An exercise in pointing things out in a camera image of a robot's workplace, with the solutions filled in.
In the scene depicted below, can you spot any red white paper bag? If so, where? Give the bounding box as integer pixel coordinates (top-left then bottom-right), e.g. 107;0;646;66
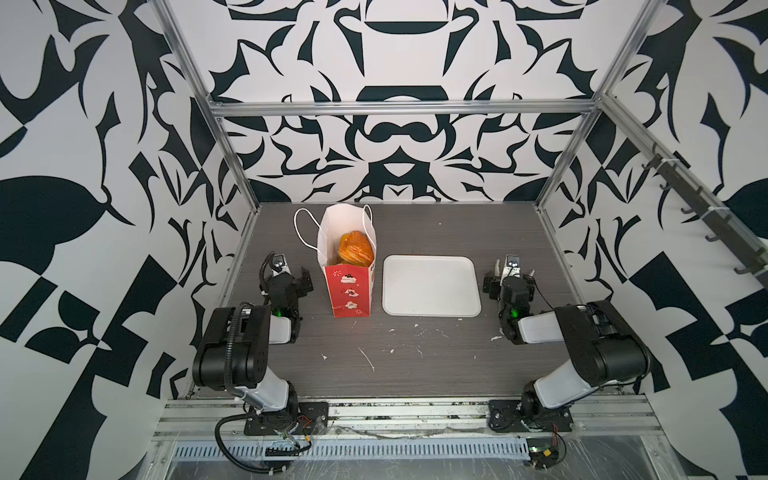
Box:
300;204;377;318

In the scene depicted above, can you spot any orange croissant fake bread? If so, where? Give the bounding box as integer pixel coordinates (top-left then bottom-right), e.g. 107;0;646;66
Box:
337;230;375;268

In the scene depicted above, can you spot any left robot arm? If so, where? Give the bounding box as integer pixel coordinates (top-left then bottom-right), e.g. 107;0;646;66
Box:
192;268;313;424

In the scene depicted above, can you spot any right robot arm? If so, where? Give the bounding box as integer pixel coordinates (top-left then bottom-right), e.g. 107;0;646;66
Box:
482;271;652;431

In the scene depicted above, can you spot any white plastic tray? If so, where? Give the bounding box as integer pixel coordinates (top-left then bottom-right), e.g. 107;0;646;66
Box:
382;255;482;318

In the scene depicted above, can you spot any small green circuit board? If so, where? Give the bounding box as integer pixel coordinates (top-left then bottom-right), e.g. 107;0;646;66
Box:
527;439;567;471

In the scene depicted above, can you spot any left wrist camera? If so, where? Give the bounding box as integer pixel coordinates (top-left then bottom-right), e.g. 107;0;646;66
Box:
268;253;290;277

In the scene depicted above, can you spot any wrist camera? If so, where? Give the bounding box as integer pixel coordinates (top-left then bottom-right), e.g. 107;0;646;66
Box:
501;254;521;278
268;253;290;277

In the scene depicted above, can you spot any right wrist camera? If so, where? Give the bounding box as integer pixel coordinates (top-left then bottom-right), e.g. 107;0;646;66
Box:
501;254;521;278

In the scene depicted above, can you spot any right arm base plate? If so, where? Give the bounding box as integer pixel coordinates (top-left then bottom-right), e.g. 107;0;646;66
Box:
488;399;573;433

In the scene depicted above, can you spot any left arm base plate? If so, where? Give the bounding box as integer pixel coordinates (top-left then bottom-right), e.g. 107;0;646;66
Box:
244;402;329;436

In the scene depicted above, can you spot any black left base cable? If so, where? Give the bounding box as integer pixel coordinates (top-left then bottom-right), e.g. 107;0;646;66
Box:
214;412;313;475

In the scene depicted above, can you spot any white slotted cable duct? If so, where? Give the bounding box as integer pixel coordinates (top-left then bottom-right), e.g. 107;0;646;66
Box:
172;437;529;462

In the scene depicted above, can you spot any grey wall hook rail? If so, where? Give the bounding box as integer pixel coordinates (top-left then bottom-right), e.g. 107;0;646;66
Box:
643;142;767;290

